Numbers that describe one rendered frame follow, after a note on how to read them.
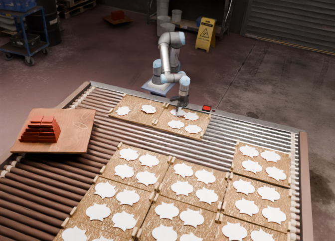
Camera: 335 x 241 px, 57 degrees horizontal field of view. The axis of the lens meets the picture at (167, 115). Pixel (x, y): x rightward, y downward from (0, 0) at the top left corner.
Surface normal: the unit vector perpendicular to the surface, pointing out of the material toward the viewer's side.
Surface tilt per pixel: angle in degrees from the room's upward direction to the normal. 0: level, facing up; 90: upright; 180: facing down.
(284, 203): 0
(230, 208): 0
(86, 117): 0
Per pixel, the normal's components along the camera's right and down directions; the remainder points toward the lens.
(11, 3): -0.17, 0.60
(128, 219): 0.06, -0.80
